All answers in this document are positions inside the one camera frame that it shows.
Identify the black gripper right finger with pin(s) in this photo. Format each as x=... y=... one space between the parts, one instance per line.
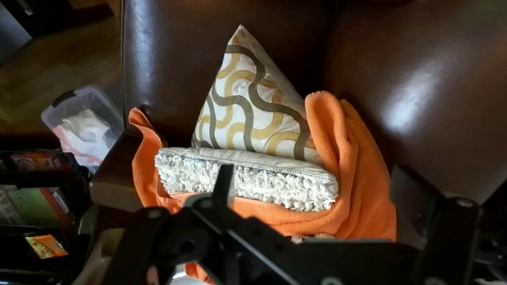
x=437 y=227

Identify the cream pillow with wavy pattern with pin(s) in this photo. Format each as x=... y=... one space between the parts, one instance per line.
x=254 y=100

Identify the black shelf with clutter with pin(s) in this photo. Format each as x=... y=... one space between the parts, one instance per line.
x=36 y=175

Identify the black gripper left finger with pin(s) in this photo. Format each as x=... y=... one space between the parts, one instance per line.
x=222 y=184

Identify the white fuzzy cushion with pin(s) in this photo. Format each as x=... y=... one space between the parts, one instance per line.
x=254 y=176

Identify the clear plastic storage container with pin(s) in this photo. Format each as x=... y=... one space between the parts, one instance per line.
x=84 y=124

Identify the brown leather couch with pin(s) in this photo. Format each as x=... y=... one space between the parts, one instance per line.
x=421 y=89

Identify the green and red book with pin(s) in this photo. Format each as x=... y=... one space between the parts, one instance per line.
x=32 y=206

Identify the orange fleece blanket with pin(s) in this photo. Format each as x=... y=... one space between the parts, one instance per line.
x=358 y=175

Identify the orange packet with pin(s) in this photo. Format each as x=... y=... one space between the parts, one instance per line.
x=46 y=246

